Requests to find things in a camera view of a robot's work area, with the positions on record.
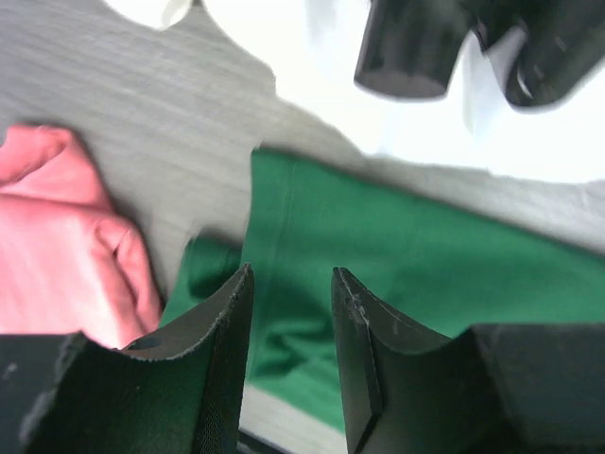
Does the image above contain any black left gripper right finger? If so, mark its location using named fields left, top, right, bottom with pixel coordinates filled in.
left=332, top=268, right=604, bottom=453

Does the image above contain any white t-shirt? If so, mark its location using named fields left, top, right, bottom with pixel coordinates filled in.
left=101, top=0, right=605, bottom=183

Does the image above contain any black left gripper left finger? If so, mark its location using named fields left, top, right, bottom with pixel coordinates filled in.
left=1, top=265, right=254, bottom=453

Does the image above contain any folded pink t-shirt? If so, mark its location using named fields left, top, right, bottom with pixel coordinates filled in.
left=1, top=125, right=162, bottom=348

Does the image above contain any green t-shirt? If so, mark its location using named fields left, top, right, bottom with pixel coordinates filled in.
left=162, top=148, right=604, bottom=429

